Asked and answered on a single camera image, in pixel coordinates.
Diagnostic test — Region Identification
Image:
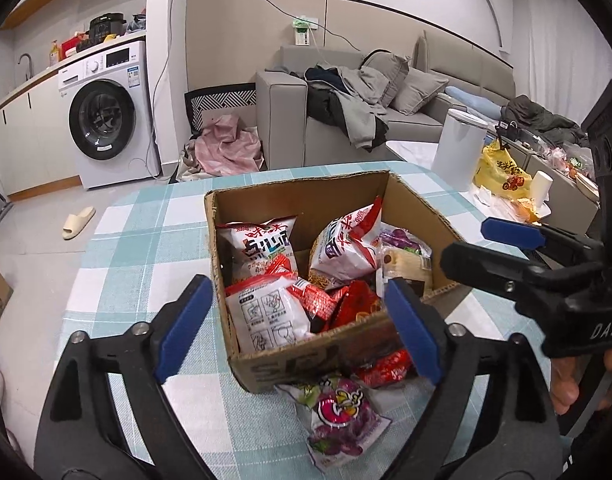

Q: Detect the dark jacket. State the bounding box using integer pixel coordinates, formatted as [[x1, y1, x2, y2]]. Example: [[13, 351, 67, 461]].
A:
[[305, 67, 351, 126]]

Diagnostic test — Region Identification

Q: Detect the pink cloth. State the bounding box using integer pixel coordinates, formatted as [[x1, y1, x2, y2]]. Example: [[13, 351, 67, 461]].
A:
[[186, 114, 264, 178]]

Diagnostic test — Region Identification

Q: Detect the black white patterned basket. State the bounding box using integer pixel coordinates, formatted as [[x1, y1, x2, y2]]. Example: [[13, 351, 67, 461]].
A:
[[184, 82, 259, 136]]

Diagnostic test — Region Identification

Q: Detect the grey sofa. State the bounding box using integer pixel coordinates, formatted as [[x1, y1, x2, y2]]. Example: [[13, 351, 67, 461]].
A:
[[256, 35, 516, 168]]

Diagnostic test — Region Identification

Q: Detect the yellow plastic bag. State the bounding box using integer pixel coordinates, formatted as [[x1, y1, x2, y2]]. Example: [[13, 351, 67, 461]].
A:
[[473, 140, 534, 201]]

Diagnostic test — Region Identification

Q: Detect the white red chip bag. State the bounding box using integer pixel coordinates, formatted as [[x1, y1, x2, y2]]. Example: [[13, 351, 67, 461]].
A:
[[217, 215, 299, 286]]

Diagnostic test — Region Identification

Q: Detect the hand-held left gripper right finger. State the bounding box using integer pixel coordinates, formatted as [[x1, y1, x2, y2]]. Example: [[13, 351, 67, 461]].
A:
[[383, 277, 564, 480]]

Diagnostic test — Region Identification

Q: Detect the wall power outlet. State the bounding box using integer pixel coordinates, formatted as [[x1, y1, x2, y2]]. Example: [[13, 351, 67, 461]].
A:
[[288, 16, 319, 47]]

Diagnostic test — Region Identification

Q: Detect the clear cracker packet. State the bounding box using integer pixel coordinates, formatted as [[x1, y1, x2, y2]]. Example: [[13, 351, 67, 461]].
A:
[[378, 250, 434, 301]]

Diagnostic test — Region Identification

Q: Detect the red white snack packet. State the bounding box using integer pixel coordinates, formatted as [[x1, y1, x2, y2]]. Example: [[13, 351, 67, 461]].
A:
[[225, 275, 314, 356]]

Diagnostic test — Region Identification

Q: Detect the white washing machine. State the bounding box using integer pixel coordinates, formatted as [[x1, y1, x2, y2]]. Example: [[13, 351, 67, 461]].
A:
[[57, 40, 161, 190]]

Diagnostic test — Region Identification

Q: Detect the purple snack bag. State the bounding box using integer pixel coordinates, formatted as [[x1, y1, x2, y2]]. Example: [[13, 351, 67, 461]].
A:
[[276, 375, 391, 468], [381, 227, 434, 261]]

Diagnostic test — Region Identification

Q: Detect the white trash bin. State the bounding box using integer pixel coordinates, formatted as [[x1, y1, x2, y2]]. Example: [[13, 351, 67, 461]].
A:
[[431, 107, 488, 192]]

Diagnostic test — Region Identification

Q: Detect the light blue pillow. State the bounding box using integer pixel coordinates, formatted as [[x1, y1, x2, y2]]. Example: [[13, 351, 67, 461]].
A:
[[443, 86, 501, 118]]

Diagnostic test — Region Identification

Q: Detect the black rice cooker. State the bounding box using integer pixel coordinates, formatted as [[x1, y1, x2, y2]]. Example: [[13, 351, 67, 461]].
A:
[[88, 12, 126, 43]]

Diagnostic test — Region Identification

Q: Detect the beige slipper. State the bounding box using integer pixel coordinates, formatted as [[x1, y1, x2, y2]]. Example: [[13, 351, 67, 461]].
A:
[[62, 206, 97, 240]]

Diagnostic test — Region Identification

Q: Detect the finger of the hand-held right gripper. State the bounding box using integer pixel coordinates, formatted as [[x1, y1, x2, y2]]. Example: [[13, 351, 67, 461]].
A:
[[480, 216, 605, 266], [440, 241, 541, 311]]

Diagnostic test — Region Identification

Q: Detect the large red black snack packet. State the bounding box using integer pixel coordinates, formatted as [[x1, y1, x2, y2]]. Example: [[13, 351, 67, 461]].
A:
[[353, 350, 417, 388]]

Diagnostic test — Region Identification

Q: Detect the white curtain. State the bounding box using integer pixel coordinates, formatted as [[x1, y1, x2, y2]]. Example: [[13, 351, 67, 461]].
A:
[[510, 0, 612, 126]]

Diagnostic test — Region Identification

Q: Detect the white paper cup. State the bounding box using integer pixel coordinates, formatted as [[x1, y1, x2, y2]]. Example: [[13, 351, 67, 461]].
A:
[[530, 170, 554, 206]]

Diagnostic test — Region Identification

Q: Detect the grey coffee table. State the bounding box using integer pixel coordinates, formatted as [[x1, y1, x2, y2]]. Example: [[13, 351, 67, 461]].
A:
[[386, 137, 599, 236]]

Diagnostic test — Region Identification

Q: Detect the teal checkered tablecloth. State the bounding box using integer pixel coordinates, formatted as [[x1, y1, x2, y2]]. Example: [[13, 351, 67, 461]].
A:
[[36, 160, 556, 480]]

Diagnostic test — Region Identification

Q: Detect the grey cushion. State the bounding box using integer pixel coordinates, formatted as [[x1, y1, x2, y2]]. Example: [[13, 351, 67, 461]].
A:
[[393, 67, 449, 116], [361, 50, 411, 106]]

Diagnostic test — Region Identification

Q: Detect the grey jacket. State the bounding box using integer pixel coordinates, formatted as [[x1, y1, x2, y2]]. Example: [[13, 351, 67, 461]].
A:
[[336, 67, 391, 151]]

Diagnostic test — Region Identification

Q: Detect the person's right hand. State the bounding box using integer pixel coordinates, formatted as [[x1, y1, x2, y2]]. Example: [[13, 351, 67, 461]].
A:
[[550, 344, 612, 416]]

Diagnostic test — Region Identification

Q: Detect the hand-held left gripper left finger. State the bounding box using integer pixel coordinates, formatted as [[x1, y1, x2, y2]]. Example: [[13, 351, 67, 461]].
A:
[[33, 274, 214, 480]]

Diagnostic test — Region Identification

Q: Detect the brown cardboard box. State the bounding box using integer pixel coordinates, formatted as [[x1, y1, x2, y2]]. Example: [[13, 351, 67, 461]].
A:
[[203, 170, 469, 395]]

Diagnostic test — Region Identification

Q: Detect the red box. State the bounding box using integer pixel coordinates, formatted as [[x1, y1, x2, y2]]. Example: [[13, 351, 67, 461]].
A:
[[61, 32, 94, 56]]

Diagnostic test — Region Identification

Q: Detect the dark green coat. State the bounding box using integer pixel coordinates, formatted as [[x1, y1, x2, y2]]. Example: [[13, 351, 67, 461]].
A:
[[500, 95, 589, 146]]

